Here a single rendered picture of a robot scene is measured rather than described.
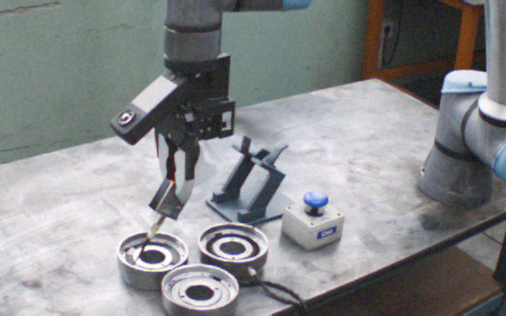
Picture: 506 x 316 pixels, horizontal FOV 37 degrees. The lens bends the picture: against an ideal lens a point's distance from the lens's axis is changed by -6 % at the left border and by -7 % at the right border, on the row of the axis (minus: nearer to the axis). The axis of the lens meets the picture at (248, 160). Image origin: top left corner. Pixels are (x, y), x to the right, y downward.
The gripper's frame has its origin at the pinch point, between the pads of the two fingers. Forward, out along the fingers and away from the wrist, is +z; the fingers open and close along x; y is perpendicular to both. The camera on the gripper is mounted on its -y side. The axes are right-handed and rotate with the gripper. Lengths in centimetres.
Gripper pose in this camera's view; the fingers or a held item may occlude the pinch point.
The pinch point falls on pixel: (173, 192)
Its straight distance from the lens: 112.9
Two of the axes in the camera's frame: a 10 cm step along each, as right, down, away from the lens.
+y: 8.1, -2.3, 5.5
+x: -5.9, -4.1, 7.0
